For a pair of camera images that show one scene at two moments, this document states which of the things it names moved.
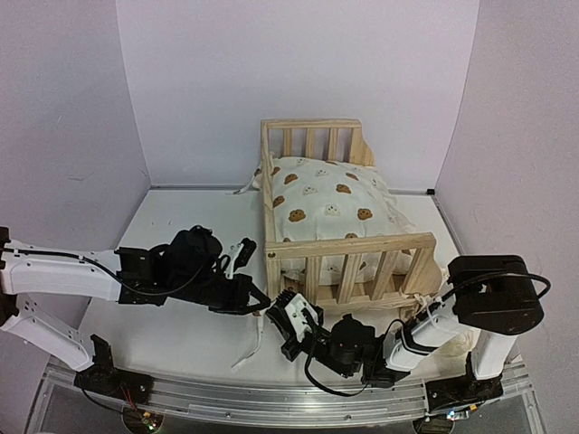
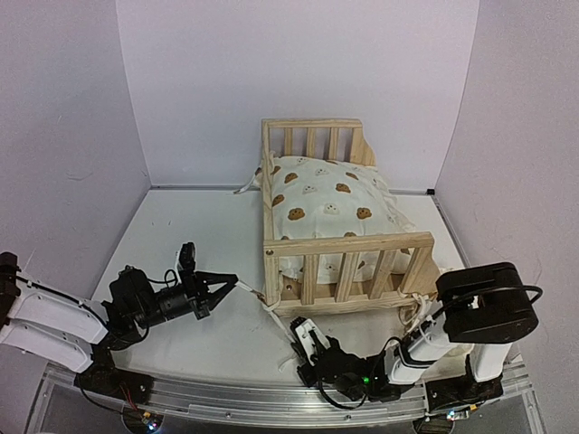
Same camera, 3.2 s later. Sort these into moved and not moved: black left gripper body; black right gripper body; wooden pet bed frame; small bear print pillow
Moved: black left gripper body; black right gripper body
Not moved: wooden pet bed frame; small bear print pillow
